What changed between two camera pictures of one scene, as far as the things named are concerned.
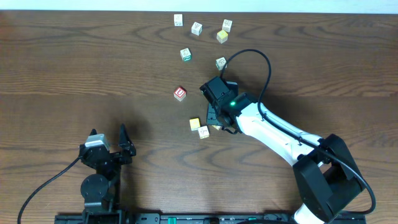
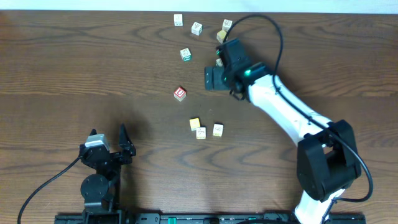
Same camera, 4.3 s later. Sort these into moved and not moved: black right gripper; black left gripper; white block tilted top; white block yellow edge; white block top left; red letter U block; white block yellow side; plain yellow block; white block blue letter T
Moved: black right gripper; white block yellow edge; white block yellow side
Not moved: plain yellow block; white block tilted top; black left gripper; red letter U block; white block blue letter T; white block top left
